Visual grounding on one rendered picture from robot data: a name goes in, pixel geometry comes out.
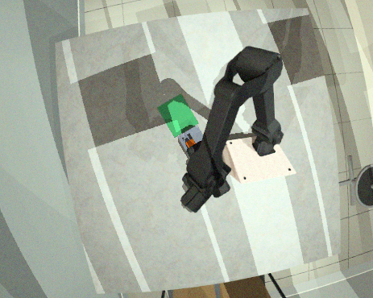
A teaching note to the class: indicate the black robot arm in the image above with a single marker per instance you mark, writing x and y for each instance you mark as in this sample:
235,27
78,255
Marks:
259,69

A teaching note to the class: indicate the orange l-shaped part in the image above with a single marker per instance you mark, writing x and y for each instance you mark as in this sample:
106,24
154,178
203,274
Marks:
190,143

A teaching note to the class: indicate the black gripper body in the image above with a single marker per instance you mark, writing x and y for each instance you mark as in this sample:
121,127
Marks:
220,191

